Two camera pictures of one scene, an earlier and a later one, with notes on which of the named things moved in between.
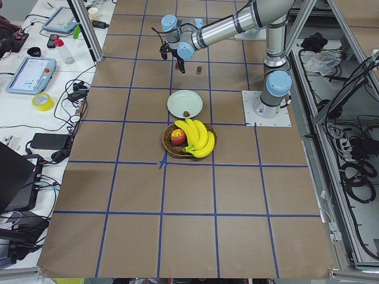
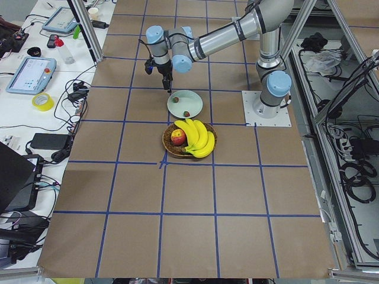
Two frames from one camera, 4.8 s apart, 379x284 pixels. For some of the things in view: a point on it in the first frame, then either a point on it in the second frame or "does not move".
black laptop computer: [20, 176] does not move
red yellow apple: [178, 137] does not move
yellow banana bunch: [202, 142] does not move
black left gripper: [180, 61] → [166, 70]
